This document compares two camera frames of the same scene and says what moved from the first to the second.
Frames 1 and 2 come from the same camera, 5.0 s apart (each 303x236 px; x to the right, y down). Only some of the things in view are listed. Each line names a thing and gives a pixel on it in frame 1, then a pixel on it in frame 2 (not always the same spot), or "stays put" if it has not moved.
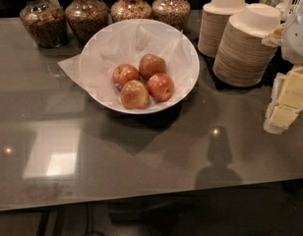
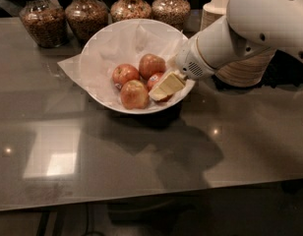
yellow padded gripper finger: x=289 y=97 → x=167 y=87
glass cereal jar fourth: x=172 y=8 stays put
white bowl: x=124 y=42 stays put
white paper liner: x=126 y=43 stays put
